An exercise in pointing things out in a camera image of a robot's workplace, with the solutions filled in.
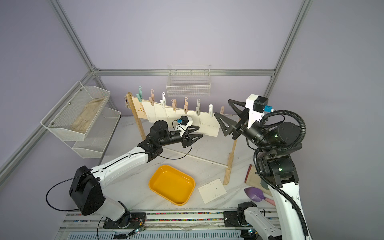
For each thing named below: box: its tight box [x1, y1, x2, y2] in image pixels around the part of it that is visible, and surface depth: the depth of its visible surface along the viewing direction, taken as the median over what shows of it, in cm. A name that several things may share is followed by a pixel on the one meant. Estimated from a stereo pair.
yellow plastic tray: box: [149, 165, 196, 206], surface depth 86 cm
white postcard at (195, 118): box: [191, 111, 200, 127], surface depth 67 cm
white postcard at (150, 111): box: [141, 101, 157, 123], surface depth 72 cm
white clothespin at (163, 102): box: [160, 92, 166, 109], surface depth 67 cm
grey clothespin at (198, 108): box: [196, 98, 201, 116], surface depth 64 cm
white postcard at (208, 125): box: [198, 112, 221, 137], surface depth 70 cm
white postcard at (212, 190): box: [198, 178, 227, 204], surface depth 85 cm
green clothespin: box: [136, 86, 143, 103], surface depth 68 cm
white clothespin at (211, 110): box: [209, 104, 213, 118], surface depth 63 cm
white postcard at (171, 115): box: [165, 107, 179, 127], surface depth 70 cm
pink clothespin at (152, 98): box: [148, 89, 155, 106], surface depth 67 cm
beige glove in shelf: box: [70, 96, 107, 134], surface depth 81 cm
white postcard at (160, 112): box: [154, 103, 168, 123], surface depth 70 cm
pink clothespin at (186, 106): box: [183, 97, 189, 114], surface depth 65 cm
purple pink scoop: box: [244, 187, 276, 206], surface depth 83 cm
